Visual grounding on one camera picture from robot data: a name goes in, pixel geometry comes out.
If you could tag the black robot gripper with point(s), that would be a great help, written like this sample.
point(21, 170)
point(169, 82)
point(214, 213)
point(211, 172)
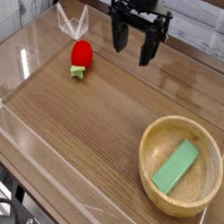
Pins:
point(141, 14)

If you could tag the red plush strawberry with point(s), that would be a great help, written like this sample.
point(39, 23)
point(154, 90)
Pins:
point(81, 58)

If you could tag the clear acrylic table fence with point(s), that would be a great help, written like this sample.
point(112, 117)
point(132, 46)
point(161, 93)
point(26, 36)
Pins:
point(74, 143)

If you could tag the wooden bowl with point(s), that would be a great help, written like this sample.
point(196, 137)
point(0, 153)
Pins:
point(200, 185)

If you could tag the green rectangular block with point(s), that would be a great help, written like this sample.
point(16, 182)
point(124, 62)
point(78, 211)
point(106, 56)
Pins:
point(175, 167)

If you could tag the clear acrylic corner bracket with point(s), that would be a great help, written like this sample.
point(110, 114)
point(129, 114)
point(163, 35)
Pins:
point(75, 28)

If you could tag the black table leg bracket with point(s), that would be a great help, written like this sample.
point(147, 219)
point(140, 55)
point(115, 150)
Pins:
point(24, 216)

